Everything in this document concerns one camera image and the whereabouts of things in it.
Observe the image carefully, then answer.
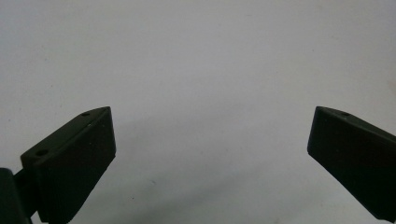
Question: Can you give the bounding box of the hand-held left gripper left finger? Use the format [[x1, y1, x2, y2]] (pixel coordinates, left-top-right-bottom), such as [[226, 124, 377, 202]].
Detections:
[[20, 105, 117, 224]]

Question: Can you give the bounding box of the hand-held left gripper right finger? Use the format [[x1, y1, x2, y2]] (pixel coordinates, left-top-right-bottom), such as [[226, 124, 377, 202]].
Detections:
[[306, 105, 396, 224]]

